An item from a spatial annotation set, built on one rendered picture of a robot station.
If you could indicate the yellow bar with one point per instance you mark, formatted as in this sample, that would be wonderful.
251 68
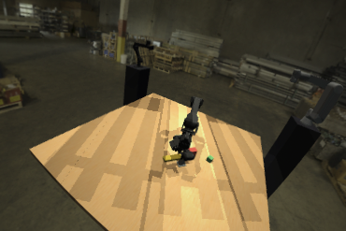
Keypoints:
176 157

